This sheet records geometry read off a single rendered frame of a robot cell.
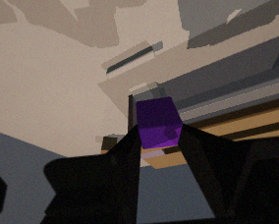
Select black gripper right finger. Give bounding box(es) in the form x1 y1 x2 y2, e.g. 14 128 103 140
178 124 279 217

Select small purple block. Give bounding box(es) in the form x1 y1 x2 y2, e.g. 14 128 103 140
136 97 183 149

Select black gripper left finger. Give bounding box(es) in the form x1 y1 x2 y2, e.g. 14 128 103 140
43 125 141 224

